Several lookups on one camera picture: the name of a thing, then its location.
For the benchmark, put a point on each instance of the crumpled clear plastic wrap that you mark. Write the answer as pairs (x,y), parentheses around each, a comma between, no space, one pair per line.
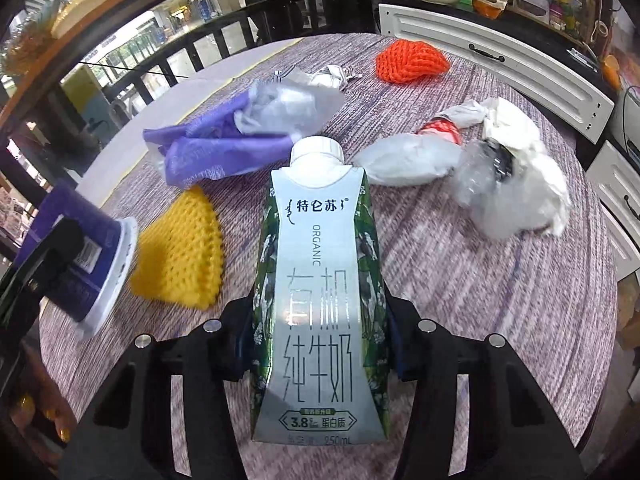
(480,170)

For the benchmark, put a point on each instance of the white green milk carton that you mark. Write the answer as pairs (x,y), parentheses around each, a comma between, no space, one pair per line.
(317,280)

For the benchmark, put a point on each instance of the black metal railing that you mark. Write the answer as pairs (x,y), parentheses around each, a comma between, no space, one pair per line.
(320,15)

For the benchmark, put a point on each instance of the red white wrapper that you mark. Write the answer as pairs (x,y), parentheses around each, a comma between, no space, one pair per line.
(442,130)

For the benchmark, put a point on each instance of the purple paper cup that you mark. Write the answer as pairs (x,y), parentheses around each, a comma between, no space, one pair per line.
(105,260)

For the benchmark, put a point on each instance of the large white plastic bag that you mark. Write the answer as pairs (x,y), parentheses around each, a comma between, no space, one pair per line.
(530,190)

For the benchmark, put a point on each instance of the orange foam fruit net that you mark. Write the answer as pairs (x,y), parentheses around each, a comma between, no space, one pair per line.
(412,60)

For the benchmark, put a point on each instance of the grey white plastic bag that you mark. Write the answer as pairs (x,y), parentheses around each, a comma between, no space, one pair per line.
(405,160)

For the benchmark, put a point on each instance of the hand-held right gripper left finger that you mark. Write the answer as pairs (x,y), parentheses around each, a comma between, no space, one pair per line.
(235,347)

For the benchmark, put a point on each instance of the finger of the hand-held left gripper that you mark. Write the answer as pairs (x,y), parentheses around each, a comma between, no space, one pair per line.
(55,255)

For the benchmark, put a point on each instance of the clear plastic bag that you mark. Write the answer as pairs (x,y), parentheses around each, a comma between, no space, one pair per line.
(290,105)

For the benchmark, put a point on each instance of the purple cloth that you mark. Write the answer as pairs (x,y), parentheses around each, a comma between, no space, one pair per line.
(215,150)

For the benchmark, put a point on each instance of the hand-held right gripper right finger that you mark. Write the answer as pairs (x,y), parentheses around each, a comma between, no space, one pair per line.
(401,347)

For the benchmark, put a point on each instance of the orange fruit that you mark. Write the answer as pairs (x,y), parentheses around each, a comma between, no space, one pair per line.
(612,70)

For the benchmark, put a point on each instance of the purple grey tablecloth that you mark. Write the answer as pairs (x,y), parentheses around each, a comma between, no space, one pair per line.
(475,310)

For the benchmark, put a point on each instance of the small white sock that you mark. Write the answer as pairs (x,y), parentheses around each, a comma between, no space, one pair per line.
(325,77)

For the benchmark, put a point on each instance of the yellow foam fruit net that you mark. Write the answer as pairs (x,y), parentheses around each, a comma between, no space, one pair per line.
(182,255)

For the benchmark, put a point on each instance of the long white cabinet drawer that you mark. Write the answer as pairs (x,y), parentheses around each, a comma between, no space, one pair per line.
(500,55)

